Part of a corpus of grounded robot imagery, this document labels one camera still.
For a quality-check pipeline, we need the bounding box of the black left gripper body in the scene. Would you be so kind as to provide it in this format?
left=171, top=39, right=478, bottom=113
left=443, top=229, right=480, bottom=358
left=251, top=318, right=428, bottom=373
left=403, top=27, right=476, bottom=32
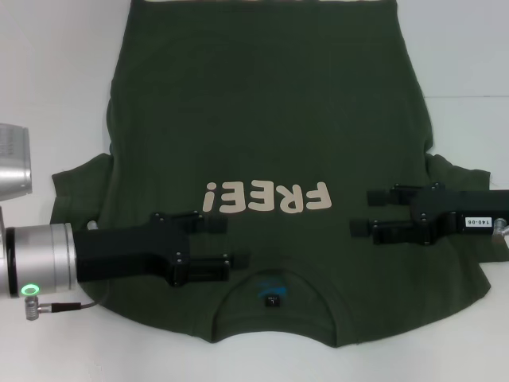
left=73, top=212, right=192, bottom=287

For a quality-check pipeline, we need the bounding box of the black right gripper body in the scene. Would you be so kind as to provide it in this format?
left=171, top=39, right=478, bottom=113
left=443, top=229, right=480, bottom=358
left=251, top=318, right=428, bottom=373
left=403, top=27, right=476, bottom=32
left=412, top=188, right=509, bottom=247

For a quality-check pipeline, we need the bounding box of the dark green FREE t-shirt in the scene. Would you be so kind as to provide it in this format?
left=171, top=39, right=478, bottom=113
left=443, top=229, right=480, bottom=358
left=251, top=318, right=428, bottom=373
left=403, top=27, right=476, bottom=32
left=50, top=0, right=509, bottom=352

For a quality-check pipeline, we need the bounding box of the left wrist cable with plug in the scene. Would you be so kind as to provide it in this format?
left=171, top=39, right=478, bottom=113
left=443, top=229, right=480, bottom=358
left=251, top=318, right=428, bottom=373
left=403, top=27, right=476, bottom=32
left=22, top=278, right=111, bottom=322

